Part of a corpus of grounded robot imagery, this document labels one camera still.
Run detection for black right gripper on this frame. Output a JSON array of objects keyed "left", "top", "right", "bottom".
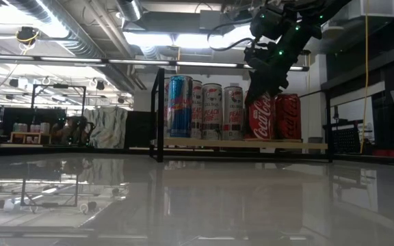
[{"left": 244, "top": 23, "right": 316, "bottom": 105}]

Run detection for red can with silver lid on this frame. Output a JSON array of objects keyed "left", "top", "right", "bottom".
[{"left": 247, "top": 91, "right": 276, "bottom": 141}]

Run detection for dark red black-striped can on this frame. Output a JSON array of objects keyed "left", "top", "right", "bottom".
[{"left": 274, "top": 94, "right": 302, "bottom": 140}]

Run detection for blue silver Red Bull can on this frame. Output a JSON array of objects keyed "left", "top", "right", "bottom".
[{"left": 167, "top": 74, "right": 194, "bottom": 139}]

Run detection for wooden background shelf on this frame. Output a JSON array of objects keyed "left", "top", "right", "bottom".
[{"left": 10, "top": 131, "right": 53, "bottom": 145}]

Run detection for wooden tray board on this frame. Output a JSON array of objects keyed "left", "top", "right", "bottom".
[{"left": 150, "top": 67, "right": 334, "bottom": 164}]

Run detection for black perforated panel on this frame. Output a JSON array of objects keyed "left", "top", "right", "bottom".
[{"left": 332, "top": 119, "right": 364, "bottom": 154}]

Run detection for long ceiling light bar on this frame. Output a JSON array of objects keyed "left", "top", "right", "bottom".
[{"left": 0, "top": 53, "right": 310, "bottom": 72}]

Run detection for red flat object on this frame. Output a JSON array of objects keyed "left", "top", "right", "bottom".
[{"left": 371, "top": 149, "right": 394, "bottom": 158}]

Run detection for white patterned cloth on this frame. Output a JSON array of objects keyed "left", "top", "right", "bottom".
[{"left": 82, "top": 106, "right": 129, "bottom": 150}]

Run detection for person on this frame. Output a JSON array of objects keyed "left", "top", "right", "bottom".
[{"left": 51, "top": 115, "right": 95, "bottom": 147}]

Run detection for black round ceiling device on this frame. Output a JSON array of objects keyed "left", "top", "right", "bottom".
[{"left": 14, "top": 26, "right": 40, "bottom": 55}]

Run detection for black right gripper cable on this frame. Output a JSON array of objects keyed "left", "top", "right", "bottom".
[{"left": 207, "top": 18, "right": 257, "bottom": 52}]

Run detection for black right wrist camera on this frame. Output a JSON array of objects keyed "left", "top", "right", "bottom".
[{"left": 250, "top": 7, "right": 289, "bottom": 40}]

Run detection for round metal duct pipe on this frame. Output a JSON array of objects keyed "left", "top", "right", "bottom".
[{"left": 116, "top": 0, "right": 143, "bottom": 22}]

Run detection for black metal rack frame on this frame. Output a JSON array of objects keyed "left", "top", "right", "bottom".
[{"left": 30, "top": 83, "right": 88, "bottom": 113}]

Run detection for silver corrugated air duct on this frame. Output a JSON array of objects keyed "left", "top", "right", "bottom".
[{"left": 7, "top": 0, "right": 104, "bottom": 58}]

